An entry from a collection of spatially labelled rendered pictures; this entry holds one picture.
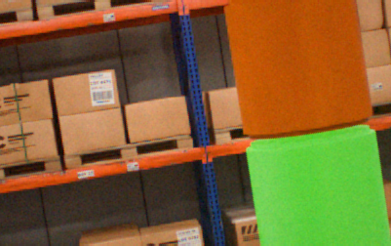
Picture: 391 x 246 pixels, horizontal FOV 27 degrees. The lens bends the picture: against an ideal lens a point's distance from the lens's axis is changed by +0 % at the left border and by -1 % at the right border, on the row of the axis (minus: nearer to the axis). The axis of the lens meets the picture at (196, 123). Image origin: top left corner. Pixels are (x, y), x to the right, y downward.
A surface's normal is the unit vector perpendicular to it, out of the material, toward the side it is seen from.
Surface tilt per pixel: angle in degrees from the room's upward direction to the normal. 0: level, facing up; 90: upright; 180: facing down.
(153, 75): 90
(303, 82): 90
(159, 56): 90
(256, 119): 90
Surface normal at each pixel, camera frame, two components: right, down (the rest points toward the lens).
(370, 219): 0.63, -0.06
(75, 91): 0.06, 0.03
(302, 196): -0.34, 0.11
